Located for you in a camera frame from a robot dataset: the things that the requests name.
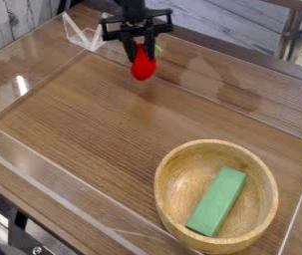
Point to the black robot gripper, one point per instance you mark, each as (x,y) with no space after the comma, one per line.
(137,20)

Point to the red plush fruit green stem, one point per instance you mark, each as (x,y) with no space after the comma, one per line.
(144,66)

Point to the metal stand in background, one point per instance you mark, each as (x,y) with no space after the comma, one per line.
(291,43)

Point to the clear acrylic tray walls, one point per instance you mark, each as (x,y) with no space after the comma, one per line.
(85,132)

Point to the wooden bowl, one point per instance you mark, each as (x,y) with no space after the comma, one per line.
(184,176)

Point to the green rectangular block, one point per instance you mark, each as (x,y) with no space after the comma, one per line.
(216,202)

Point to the clear acrylic corner bracket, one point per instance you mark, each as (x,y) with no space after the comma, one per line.
(86,38)

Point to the black table leg bracket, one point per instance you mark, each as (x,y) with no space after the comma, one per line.
(21,239)

